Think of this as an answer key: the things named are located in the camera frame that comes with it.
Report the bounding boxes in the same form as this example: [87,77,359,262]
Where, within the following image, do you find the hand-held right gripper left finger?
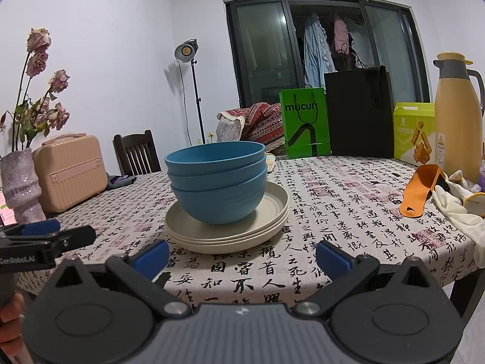
[49,240,192,321]

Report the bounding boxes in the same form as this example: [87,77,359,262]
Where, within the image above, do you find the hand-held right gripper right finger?
[292,240,436,319]

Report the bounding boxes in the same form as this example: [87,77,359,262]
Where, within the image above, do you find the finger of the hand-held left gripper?
[0,219,61,239]
[57,225,97,253]

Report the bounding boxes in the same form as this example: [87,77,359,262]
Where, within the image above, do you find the cream round plate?
[165,181,290,236]
[167,225,286,254]
[165,212,290,245]

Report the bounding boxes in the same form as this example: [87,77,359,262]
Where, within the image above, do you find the blue bowl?
[170,170,268,225]
[164,141,266,177]
[168,159,268,194]

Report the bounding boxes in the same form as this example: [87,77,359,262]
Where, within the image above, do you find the person's left hand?
[0,294,25,354]

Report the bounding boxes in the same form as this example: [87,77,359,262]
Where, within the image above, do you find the pink paper sheet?
[0,187,16,228]

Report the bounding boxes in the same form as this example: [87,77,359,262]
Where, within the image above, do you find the speckled grey vase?
[0,148,47,224]

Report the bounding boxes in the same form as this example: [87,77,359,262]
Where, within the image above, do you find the pink hard-shell suitcase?
[32,133,109,214]

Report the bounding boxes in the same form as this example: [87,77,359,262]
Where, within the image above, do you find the grey purple pouch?
[106,172,138,191]

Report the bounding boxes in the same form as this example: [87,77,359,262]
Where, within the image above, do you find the dark wooden chair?
[113,130,162,177]

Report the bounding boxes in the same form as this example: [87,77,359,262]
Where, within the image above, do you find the orange silicone piece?
[400,164,448,218]

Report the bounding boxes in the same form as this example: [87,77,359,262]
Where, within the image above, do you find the green paper bag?
[279,88,330,160]

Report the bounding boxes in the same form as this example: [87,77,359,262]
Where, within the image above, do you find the white rubber glove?
[434,170,485,230]

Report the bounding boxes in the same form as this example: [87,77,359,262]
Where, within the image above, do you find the black paper bag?
[324,43,395,159]

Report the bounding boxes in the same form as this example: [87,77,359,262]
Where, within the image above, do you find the green snack box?
[393,102,436,166]

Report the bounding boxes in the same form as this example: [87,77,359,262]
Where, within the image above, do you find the red patterned quilted blanket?
[217,102,285,152]

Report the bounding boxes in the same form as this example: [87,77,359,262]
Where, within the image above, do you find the yellow thermos jug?
[433,52,485,183]

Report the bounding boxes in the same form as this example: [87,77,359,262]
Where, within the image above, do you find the dried pink flowers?
[0,27,71,156]

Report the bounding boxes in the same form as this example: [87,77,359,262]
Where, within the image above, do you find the light blue hanging shirt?
[303,12,336,89]

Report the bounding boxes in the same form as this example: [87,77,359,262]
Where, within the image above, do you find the studio light on stand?
[174,39,207,145]

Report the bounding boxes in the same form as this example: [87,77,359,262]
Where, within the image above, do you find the white hanging garment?
[346,19,374,69]

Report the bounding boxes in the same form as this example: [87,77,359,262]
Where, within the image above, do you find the black framed glass door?
[224,0,433,110]

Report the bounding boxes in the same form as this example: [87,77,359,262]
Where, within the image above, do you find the pink hanging jacket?
[333,17,349,52]

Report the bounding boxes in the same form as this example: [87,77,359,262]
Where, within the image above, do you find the thin black lamp cable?
[179,62,193,145]

